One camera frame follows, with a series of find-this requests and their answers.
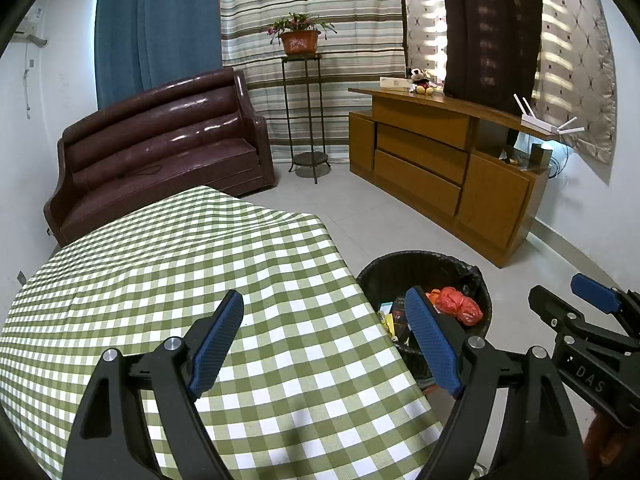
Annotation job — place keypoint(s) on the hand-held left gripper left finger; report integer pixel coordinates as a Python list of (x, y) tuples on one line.
[(215, 350)]

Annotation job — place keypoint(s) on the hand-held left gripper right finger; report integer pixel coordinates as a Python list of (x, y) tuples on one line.
[(432, 345)]

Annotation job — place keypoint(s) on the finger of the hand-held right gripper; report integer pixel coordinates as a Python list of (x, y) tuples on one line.
[(595, 292), (552, 310)]

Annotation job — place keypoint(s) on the black carton box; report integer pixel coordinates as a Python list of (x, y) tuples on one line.
[(400, 312)]

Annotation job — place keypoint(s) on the red plastic bag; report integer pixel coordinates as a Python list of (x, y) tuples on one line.
[(460, 307)]

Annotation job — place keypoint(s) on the yellow wrapper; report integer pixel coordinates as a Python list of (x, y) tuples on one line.
[(389, 327)]

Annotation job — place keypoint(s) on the blue white tube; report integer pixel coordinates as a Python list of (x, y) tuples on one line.
[(385, 308)]

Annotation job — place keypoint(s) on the bin with black liner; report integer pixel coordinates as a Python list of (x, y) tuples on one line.
[(380, 272)]

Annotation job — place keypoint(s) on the green checkered tablecloth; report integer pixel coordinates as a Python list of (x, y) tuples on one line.
[(200, 260)]

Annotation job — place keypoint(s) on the small brown box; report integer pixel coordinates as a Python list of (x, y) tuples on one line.
[(541, 155)]

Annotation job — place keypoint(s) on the wooden cabinet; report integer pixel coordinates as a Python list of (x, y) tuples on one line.
[(415, 170)]

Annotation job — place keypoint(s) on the white router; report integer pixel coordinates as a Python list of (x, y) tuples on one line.
[(537, 124)]

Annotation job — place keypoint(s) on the brown leather sofa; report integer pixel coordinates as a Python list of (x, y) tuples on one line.
[(160, 145)]

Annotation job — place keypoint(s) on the black metal plant stand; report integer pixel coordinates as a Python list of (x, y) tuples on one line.
[(310, 160)]

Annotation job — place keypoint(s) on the beige diamond patterned curtain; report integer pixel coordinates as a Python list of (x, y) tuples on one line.
[(575, 70)]

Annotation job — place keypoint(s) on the plush toy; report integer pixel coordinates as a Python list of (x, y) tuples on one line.
[(420, 82)]

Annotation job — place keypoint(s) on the white flat box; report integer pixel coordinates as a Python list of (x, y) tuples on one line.
[(395, 84)]

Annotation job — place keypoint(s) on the dark curtain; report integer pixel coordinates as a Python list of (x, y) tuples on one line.
[(490, 35)]

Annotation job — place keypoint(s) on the potted plant orange pot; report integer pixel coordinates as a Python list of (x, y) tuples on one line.
[(300, 42)]

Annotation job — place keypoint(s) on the blue curtain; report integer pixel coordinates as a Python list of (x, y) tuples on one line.
[(155, 25)]

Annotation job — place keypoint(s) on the striped curtain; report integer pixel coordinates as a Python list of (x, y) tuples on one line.
[(350, 10)]

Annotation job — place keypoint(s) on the white air conditioner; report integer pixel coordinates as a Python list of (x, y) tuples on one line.
[(30, 30)]

